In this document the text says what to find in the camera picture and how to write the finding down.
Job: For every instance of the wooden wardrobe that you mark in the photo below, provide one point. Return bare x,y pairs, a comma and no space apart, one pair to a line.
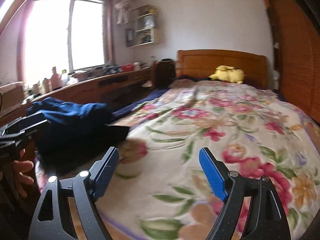
296,54

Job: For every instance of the pink bottle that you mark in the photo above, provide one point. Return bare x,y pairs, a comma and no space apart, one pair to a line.
55,79

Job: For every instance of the navy blue garment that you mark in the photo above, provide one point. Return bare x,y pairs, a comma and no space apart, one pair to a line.
72,117

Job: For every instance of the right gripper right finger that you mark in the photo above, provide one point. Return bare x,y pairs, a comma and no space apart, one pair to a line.
266,217

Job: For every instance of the navy bed sheet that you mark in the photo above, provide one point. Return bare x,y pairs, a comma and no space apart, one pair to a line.
128,109

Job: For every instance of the floral bed blanket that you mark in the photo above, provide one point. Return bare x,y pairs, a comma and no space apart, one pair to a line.
159,189

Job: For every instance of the wooden chair with dark bag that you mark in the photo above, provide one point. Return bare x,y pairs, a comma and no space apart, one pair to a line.
162,73

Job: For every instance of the wooden headboard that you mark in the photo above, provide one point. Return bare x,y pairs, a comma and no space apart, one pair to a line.
203,63

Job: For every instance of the window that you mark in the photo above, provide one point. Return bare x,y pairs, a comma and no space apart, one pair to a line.
67,35

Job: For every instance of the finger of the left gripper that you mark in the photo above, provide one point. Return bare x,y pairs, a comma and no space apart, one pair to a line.
27,123
9,136

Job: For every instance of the black garment pile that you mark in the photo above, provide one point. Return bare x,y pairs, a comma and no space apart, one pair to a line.
63,148

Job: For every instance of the red container on desk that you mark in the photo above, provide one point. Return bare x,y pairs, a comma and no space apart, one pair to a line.
128,68

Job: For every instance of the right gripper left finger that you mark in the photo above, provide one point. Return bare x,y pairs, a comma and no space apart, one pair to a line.
52,217

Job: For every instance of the long wooden desk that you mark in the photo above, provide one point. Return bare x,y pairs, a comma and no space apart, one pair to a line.
89,91

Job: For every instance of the white wall shelf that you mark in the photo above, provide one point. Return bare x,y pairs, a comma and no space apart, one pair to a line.
142,27

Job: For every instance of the yellow plush toy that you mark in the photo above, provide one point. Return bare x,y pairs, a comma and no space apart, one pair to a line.
228,74

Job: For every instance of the left hand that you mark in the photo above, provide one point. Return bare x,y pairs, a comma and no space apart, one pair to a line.
19,170

